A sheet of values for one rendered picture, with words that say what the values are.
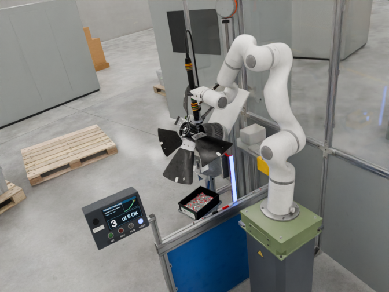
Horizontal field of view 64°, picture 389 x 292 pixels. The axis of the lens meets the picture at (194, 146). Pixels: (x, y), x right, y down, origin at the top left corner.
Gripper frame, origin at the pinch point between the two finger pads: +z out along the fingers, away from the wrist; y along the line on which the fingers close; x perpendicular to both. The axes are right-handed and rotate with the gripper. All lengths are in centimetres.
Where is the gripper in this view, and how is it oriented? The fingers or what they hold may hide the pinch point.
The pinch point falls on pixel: (192, 89)
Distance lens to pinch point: 191.7
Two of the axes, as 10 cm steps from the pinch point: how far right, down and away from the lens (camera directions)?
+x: -1.3, -8.6, -4.9
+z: -5.0, -3.6, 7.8
